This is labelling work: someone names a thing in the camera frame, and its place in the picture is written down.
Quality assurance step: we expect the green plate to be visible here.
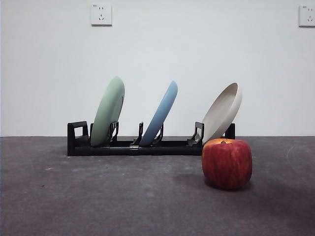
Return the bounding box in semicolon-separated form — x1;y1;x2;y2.
90;76;126;146

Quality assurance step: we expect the red apple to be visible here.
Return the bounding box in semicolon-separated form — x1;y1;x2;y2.
201;138;253;190

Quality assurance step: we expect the blue plate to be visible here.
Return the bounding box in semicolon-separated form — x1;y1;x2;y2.
139;80;179;146

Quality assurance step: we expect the cream plate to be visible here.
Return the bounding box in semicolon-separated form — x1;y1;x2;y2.
202;82;243;145

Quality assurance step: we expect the black plate rack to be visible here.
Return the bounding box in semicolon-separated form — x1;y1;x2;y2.
67;120;236;157

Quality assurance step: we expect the white wall socket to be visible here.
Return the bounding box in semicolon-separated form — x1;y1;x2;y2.
91;3;113;27
299;4;315;28

